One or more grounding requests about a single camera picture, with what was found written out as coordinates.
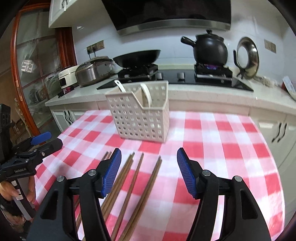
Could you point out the red white checkered tablecloth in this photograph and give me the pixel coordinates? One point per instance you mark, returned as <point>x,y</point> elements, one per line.
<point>225,144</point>

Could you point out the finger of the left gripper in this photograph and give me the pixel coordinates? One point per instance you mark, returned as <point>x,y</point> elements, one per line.
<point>36,140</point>
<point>38,154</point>

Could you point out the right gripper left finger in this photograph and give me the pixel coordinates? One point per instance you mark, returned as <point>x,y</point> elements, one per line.
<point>56,217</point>

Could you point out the white rice cooker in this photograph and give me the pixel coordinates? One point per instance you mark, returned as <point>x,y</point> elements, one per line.
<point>67,76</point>

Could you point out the wall power outlet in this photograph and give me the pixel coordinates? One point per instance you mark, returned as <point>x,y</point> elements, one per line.
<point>95,47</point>

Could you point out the black wok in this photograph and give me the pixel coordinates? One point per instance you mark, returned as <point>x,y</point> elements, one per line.
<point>138,58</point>

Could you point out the white cabinet doors right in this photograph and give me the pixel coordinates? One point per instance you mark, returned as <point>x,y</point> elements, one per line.
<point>278,129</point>

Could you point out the black gas stove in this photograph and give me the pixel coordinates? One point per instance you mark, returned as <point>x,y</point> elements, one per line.
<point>200,75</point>

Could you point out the white cabinet doors left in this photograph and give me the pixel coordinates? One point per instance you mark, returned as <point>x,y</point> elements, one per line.
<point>65,114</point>

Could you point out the white perforated utensil basket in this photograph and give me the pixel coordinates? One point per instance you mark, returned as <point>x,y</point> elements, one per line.
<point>132,120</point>

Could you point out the white upper cabinet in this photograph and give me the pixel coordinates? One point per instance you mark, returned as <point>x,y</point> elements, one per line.
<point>67,13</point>

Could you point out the white cabinet doors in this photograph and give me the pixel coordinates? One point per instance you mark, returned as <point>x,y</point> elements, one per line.
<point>278,129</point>
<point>65,114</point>

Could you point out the wall outlet right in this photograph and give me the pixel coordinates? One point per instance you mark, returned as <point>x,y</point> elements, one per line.
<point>270,46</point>

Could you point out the stainless steel electric cooker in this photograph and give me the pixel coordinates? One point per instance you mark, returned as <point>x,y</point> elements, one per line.
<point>93,71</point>

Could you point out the wooden framed glass door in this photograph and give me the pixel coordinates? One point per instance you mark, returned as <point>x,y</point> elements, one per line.
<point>32,56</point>

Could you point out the white ceramic spoon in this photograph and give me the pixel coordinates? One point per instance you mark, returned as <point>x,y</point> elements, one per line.
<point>120,86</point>
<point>146,96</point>

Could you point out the stainless steel pot lid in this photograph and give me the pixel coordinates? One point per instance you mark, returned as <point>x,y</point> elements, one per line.
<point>246,58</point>

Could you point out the black clay kettle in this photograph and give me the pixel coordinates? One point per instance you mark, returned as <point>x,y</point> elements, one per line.
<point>208,49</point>

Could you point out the person's left hand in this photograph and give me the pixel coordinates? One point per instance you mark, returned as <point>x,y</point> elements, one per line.
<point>8,191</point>

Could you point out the range hood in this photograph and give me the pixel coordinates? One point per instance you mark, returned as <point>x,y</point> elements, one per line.
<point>136,16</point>

